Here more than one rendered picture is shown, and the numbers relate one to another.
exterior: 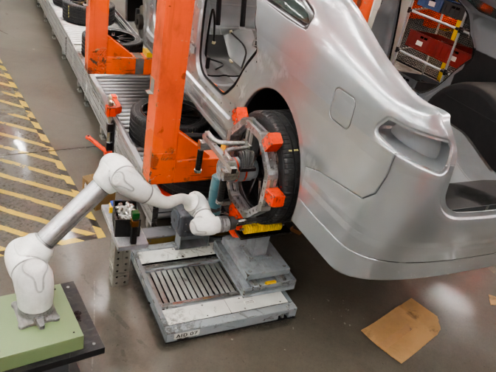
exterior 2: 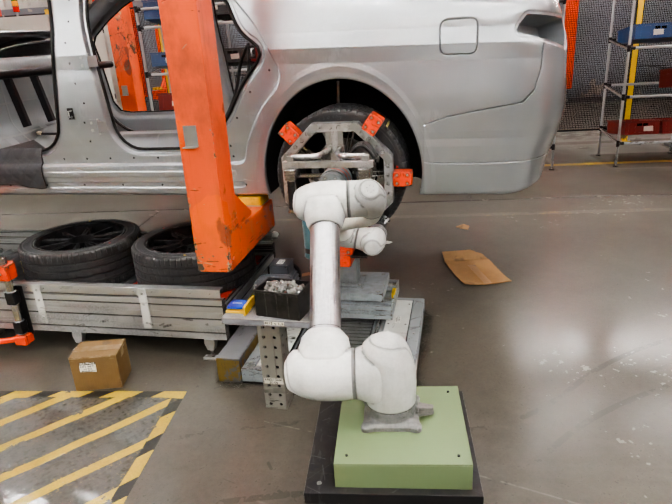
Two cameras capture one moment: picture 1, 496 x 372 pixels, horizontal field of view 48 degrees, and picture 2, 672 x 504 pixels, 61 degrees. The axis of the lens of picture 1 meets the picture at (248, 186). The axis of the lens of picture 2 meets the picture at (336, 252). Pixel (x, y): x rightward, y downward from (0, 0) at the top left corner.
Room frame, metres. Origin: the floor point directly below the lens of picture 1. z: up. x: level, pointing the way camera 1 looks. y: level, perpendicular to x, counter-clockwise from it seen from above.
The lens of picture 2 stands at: (0.94, 2.05, 1.50)
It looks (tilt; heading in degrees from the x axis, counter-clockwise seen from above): 21 degrees down; 313
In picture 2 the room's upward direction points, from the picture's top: 3 degrees counter-clockwise
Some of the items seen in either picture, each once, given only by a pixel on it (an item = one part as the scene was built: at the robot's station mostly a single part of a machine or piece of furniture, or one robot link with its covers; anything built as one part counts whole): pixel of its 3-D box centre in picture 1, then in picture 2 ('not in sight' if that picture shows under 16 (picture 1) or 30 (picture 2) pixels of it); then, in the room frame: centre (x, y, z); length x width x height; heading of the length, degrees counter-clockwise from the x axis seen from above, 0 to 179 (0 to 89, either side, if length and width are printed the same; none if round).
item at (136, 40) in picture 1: (112, 46); not in sight; (5.94, 1.78, 0.39); 0.66 x 0.66 x 0.24
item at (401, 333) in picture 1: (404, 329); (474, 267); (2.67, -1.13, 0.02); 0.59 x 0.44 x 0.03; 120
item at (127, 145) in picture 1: (115, 127); (10, 299); (4.16, 1.18, 0.28); 2.47 x 0.09 x 0.22; 30
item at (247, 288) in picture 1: (252, 263); (351, 297); (2.88, -0.13, 0.13); 0.50 x 0.36 x 0.10; 30
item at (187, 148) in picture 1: (209, 151); (242, 209); (3.23, 0.29, 0.69); 0.52 x 0.17 x 0.35; 120
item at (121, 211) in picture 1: (126, 217); (283, 296); (2.57, 0.64, 0.51); 0.20 x 0.14 x 0.13; 21
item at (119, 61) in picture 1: (133, 54); not in sight; (4.89, 1.27, 0.69); 0.52 x 0.17 x 0.35; 120
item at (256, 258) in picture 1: (258, 239); (349, 265); (2.88, -0.13, 0.32); 0.40 x 0.30 x 0.28; 30
